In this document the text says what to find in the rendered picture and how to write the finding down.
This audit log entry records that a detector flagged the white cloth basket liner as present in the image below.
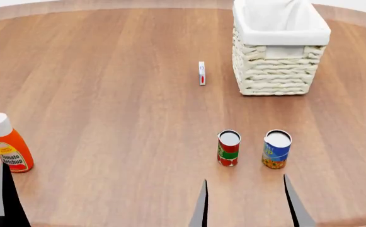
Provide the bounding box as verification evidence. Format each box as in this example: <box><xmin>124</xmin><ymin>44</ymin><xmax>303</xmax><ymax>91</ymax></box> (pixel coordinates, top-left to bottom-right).
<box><xmin>232</xmin><ymin>0</ymin><xmax>332</xmax><ymax>58</ymax></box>

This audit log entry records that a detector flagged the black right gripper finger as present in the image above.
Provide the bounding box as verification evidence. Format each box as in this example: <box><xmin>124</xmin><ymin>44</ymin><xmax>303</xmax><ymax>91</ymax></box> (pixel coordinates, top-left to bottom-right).
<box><xmin>188</xmin><ymin>179</ymin><xmax>209</xmax><ymax>227</ymax></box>
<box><xmin>283</xmin><ymin>174</ymin><xmax>317</xmax><ymax>227</ymax></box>

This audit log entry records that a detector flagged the red tomato sauce can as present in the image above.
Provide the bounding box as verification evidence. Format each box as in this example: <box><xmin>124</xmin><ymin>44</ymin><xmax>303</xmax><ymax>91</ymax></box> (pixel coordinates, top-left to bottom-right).
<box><xmin>217</xmin><ymin>129</ymin><xmax>242</xmax><ymax>167</ymax></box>

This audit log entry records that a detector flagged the blue alphabet soup can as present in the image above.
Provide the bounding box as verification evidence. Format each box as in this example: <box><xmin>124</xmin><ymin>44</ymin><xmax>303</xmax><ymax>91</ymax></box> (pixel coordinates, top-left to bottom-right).
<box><xmin>261</xmin><ymin>129</ymin><xmax>293</xmax><ymax>170</ymax></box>

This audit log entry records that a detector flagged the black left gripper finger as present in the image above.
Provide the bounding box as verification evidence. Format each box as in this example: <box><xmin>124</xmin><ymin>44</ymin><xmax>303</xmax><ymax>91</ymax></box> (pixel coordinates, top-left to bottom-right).
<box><xmin>0</xmin><ymin>162</ymin><xmax>32</xmax><ymax>227</ymax></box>

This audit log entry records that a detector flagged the cream wicker basket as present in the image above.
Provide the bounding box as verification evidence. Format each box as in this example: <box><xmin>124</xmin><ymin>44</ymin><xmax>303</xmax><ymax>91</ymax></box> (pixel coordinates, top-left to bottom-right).
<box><xmin>232</xmin><ymin>0</ymin><xmax>332</xmax><ymax>96</ymax></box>

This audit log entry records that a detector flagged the small white carton box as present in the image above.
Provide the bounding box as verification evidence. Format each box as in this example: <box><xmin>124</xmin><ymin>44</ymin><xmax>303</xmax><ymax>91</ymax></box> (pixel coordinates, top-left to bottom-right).
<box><xmin>198</xmin><ymin>61</ymin><xmax>207</xmax><ymax>86</ymax></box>

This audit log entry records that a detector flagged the orange tomato ketchup bottle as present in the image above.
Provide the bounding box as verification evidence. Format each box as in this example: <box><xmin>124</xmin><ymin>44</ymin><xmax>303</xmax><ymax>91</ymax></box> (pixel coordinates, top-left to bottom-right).
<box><xmin>0</xmin><ymin>112</ymin><xmax>35</xmax><ymax>174</ymax></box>

